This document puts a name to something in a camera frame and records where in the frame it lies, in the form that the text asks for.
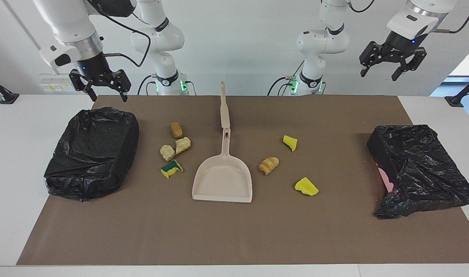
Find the crumpled black trash bag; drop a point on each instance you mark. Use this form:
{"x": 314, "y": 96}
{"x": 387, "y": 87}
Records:
{"x": 423, "y": 169}

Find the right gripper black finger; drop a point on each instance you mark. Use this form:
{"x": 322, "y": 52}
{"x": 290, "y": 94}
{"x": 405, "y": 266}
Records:
{"x": 123, "y": 82}
{"x": 78, "y": 80}

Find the open bin with black bag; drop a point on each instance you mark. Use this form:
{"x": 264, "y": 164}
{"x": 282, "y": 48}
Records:
{"x": 92, "y": 154}

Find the brown sponge piece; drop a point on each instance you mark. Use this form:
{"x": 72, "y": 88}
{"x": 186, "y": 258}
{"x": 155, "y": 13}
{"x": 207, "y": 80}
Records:
{"x": 176, "y": 130}

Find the pink bin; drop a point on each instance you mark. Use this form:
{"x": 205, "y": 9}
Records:
{"x": 386, "y": 180}

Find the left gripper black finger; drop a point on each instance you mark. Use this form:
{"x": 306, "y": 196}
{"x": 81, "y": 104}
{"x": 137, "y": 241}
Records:
{"x": 415, "y": 59}
{"x": 373, "y": 52}

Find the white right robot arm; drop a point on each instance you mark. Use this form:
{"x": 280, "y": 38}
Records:
{"x": 69, "y": 23}

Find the pale yellow foam chunk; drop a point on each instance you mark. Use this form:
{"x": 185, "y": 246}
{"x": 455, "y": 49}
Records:
{"x": 167, "y": 152}
{"x": 182, "y": 145}

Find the large yellow sponge piece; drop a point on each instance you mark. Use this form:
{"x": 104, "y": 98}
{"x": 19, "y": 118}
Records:
{"x": 306, "y": 187}

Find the white wall outlet strip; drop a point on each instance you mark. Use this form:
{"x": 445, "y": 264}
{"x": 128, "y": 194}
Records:
{"x": 53, "y": 84}

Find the beige plastic dustpan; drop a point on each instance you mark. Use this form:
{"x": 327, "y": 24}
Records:
{"x": 222, "y": 181}

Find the small yellow sponge piece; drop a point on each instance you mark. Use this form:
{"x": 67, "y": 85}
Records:
{"x": 290, "y": 143}

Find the orange striped sponge piece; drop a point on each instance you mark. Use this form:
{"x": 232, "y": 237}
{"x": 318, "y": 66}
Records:
{"x": 269, "y": 165}

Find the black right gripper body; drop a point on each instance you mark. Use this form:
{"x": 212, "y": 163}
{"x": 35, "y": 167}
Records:
{"x": 92, "y": 69}

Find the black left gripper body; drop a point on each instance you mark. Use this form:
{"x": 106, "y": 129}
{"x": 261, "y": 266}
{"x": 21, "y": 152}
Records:
{"x": 403, "y": 44}

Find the brown table mat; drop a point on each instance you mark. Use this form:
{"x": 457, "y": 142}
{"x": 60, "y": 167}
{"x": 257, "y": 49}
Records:
{"x": 234, "y": 238}

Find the green and yellow sponge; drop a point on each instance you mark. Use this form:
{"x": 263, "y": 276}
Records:
{"x": 171, "y": 169}

